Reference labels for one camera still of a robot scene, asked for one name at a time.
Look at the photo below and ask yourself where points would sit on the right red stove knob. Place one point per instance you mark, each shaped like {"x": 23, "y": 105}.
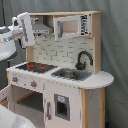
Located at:
{"x": 33, "y": 84}

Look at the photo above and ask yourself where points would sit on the white fridge cabinet door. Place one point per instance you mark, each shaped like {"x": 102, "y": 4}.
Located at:
{"x": 62, "y": 106}

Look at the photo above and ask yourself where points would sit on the wooden toy kitchen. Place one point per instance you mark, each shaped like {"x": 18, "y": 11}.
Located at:
{"x": 29, "y": 102}

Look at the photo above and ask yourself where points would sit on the black toy faucet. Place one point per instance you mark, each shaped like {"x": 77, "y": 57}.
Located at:
{"x": 80, "y": 65}

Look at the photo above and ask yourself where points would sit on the black toy stovetop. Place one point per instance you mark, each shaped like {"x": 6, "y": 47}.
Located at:
{"x": 36, "y": 67}

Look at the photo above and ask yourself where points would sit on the left red stove knob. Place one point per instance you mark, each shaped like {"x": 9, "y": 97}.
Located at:
{"x": 15, "y": 79}

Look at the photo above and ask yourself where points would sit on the grey toy sink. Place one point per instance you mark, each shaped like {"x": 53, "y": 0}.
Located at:
{"x": 71, "y": 74}

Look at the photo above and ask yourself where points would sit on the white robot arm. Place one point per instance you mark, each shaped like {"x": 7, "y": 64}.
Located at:
{"x": 7, "y": 43}

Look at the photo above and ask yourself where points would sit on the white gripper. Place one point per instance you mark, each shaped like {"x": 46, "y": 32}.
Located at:
{"x": 22, "y": 29}

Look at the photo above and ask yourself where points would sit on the white microwave door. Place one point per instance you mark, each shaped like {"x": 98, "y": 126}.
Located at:
{"x": 72, "y": 26}

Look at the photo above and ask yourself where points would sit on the white oven door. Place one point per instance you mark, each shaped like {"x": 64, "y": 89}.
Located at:
{"x": 6, "y": 97}

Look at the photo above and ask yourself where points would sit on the red stove knob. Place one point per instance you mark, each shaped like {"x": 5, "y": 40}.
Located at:
{"x": 15, "y": 79}
{"x": 33, "y": 84}

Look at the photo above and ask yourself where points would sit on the grey range hood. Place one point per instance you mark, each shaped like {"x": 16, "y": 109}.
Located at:
{"x": 39, "y": 27}

